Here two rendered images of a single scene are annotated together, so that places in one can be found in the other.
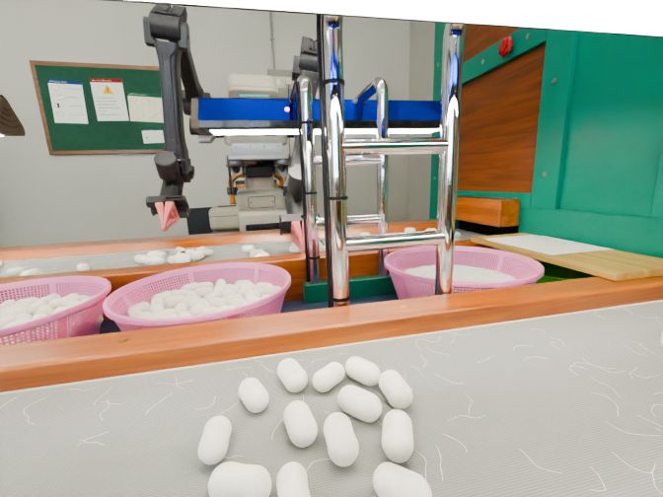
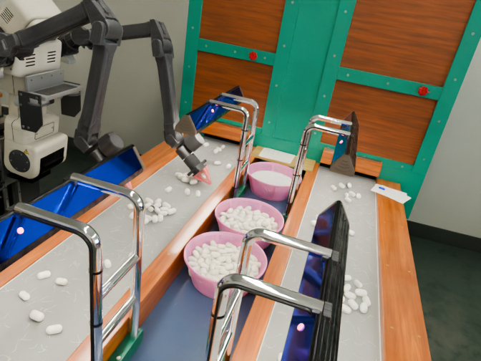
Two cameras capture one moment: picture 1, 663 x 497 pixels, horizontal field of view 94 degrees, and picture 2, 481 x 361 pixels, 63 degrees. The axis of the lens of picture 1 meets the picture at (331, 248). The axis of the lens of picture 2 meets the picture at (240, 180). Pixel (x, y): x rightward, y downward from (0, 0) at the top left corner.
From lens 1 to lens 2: 153 cm
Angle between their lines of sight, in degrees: 63
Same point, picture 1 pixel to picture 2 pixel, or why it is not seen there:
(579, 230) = (282, 147)
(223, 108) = (199, 119)
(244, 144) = (36, 76)
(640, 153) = (303, 124)
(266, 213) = (55, 142)
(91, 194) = not seen: outside the picture
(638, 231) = not seen: hidden behind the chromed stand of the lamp
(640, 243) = not seen: hidden behind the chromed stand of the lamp
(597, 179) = (289, 129)
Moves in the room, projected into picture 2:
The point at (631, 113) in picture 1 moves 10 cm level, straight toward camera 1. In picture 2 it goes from (302, 110) to (311, 117)
